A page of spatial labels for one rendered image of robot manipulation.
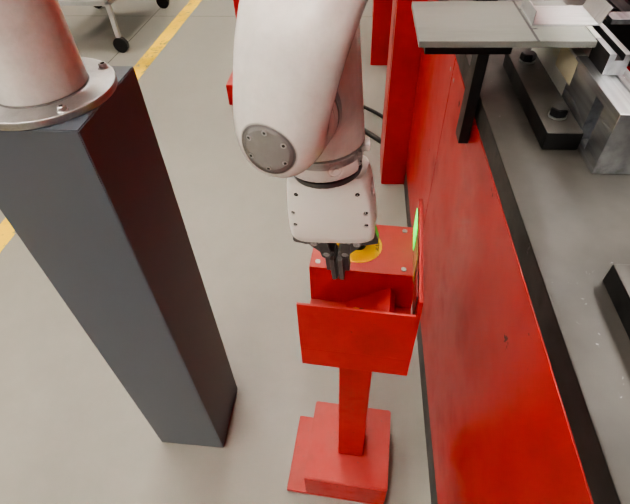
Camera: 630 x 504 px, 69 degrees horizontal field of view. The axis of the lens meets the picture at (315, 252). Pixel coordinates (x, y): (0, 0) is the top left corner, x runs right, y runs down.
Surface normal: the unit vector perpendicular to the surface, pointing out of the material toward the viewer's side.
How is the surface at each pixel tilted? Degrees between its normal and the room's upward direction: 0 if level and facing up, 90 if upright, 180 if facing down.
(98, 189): 90
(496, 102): 0
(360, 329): 90
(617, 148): 90
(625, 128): 90
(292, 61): 77
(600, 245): 0
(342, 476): 0
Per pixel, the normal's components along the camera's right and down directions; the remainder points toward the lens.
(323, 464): -0.04, -0.69
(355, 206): 0.00, 0.71
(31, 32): 0.74, 0.47
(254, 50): -0.51, 0.41
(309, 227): -0.20, 0.75
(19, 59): 0.41, 0.65
